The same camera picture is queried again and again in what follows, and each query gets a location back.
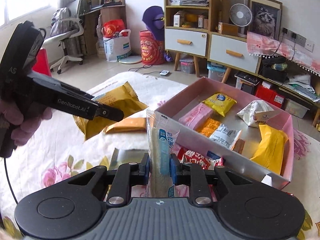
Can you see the white barcode packet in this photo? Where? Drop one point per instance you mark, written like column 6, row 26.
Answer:
column 225, row 136

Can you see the pink cloth on cabinet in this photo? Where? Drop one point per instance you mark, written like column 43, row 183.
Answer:
column 260, row 45

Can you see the white desk fan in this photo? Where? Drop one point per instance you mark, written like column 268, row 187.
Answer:
column 241, row 16

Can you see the yellow snack bag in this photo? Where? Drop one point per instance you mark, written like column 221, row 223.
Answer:
column 123, row 98
column 270, row 151

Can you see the clear storage bin blue lid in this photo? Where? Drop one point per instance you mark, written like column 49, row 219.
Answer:
column 215, row 71

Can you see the gold snack bar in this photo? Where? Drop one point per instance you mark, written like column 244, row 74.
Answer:
column 127, row 125

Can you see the left hand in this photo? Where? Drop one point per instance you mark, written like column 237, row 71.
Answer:
column 25, row 127

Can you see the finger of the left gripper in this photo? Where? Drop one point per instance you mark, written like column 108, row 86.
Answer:
column 110, row 113

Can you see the pink cardboard box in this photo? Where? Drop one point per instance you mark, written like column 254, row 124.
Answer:
column 218, row 121

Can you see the purple plush toy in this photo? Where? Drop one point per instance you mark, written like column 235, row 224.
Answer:
column 153, row 18

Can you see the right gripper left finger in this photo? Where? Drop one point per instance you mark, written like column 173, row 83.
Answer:
column 124, row 178

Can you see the red storage box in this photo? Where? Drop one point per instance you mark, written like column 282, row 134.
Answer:
column 270, row 96

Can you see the floral tablecloth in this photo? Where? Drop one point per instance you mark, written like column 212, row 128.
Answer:
column 43, row 160

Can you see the white shopping bag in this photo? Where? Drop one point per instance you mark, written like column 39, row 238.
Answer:
column 119, row 47

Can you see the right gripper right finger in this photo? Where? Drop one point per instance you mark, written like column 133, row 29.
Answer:
column 193, row 176

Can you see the clear rice cracker packet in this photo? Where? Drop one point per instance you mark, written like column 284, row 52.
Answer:
column 161, row 152

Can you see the white snack packet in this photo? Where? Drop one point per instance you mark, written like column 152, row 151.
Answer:
column 257, row 113

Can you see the white office chair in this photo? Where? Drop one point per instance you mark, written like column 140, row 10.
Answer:
column 66, row 26

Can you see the pink snack bar packet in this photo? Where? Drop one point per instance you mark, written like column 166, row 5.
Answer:
column 196, row 116

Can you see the small yellow blue packet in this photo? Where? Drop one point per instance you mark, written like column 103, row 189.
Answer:
column 221, row 103

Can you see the red gift drum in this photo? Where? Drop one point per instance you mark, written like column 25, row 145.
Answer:
column 152, row 51

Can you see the cat picture frame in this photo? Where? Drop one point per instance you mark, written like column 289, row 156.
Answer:
column 266, row 17

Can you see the wooden tv cabinet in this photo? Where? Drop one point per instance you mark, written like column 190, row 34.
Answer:
column 229, row 51

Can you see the red snack packet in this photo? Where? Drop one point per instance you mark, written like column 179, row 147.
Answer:
column 187, row 156

